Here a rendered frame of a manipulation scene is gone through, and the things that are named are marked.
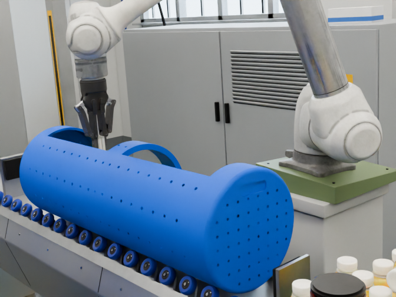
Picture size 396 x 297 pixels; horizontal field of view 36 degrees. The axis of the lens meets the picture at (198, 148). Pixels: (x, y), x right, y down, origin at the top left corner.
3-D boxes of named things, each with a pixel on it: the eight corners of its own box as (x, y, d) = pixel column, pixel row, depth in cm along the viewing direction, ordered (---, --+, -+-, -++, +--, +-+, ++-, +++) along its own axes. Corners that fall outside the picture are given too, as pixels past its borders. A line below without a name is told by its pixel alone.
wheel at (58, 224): (57, 236, 182) (52, 233, 181) (56, 224, 185) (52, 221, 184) (67, 228, 181) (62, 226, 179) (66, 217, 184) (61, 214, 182)
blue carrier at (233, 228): (99, 201, 209) (93, 119, 204) (295, 273, 144) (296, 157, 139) (22, 220, 191) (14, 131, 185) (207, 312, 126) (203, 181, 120)
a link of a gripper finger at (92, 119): (96, 99, 170) (92, 99, 170) (99, 138, 173) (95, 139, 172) (89, 98, 173) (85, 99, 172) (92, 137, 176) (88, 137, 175)
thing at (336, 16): (340, 22, 315) (340, 8, 313) (383, 20, 298) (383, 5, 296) (327, 24, 307) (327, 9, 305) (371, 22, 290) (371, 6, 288)
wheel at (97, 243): (96, 256, 166) (91, 253, 164) (95, 242, 169) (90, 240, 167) (108, 248, 164) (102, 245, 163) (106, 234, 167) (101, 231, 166)
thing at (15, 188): (28, 191, 232) (23, 152, 228) (33, 193, 229) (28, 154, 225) (3, 198, 226) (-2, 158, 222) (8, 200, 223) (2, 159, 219)
